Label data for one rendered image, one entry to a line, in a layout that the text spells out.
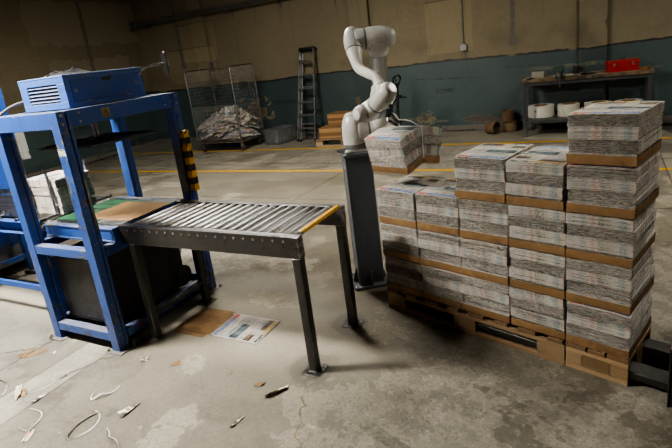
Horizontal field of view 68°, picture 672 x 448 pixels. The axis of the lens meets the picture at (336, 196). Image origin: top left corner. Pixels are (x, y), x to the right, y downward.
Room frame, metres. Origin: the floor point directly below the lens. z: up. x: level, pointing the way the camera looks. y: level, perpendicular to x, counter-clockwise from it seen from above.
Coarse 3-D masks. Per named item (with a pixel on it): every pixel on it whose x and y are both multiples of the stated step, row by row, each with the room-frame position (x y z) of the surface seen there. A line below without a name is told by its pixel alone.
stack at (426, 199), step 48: (384, 192) 3.00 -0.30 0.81; (432, 192) 2.80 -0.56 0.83; (384, 240) 3.03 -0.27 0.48; (432, 240) 2.76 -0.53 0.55; (480, 240) 2.55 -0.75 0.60; (528, 240) 2.34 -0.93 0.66; (432, 288) 2.78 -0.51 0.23; (480, 288) 2.54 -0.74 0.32; (480, 336) 2.55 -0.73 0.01; (528, 336) 2.34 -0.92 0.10
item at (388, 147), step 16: (384, 128) 3.14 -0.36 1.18; (400, 128) 3.04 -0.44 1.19; (416, 128) 2.96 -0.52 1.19; (368, 144) 3.04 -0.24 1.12; (384, 144) 2.94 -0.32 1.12; (400, 144) 2.85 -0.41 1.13; (416, 144) 2.95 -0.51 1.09; (384, 160) 2.99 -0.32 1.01; (400, 160) 2.90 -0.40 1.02; (416, 160) 2.94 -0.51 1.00
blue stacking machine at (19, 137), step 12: (0, 96) 4.92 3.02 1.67; (0, 108) 4.89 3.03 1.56; (24, 144) 4.99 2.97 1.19; (24, 156) 4.96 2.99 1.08; (0, 168) 4.75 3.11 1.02; (24, 168) 4.94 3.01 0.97; (0, 180) 4.72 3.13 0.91; (0, 192) 4.69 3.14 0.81; (0, 240) 4.57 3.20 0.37; (12, 240) 4.66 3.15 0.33; (0, 252) 4.55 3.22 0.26; (12, 252) 4.63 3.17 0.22; (12, 264) 4.61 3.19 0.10
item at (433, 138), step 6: (426, 126) 3.02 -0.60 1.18; (426, 132) 3.02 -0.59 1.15; (432, 132) 3.05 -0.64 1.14; (438, 132) 3.09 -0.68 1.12; (426, 138) 3.01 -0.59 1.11; (432, 138) 3.05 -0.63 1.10; (438, 138) 3.09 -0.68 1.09; (426, 144) 3.01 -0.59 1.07; (432, 144) 3.05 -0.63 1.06; (438, 144) 3.09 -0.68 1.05; (426, 150) 3.01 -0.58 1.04; (432, 150) 3.05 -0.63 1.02; (438, 150) 3.09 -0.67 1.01; (426, 162) 3.01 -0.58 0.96
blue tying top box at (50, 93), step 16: (32, 80) 3.24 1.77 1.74; (48, 80) 3.16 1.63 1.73; (64, 80) 3.11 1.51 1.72; (80, 80) 3.19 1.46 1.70; (96, 80) 3.29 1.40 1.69; (112, 80) 3.40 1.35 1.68; (128, 80) 3.51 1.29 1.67; (32, 96) 3.27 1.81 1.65; (48, 96) 3.20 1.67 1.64; (64, 96) 3.11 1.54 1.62; (80, 96) 3.17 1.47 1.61; (96, 96) 3.27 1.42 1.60; (112, 96) 3.37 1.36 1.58; (128, 96) 3.48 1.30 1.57
